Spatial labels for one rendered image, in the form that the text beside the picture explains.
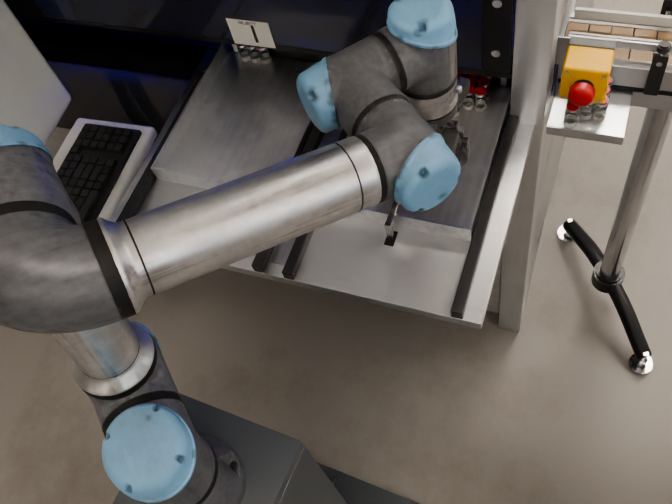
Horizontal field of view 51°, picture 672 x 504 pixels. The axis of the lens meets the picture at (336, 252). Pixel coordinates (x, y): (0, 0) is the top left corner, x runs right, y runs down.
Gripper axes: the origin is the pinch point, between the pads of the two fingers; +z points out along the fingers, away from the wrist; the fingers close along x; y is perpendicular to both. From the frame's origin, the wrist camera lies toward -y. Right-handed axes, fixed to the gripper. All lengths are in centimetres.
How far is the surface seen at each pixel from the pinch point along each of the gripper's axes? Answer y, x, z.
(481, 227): 0.9, 6.5, 9.7
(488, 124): -21.8, 2.4, 11.6
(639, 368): -20, 44, 99
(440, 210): -2.0, -1.1, 11.5
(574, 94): -20.0, 16.3, -0.7
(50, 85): -15, -91, 12
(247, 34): -23.2, -42.5, -1.9
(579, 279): -44, 25, 100
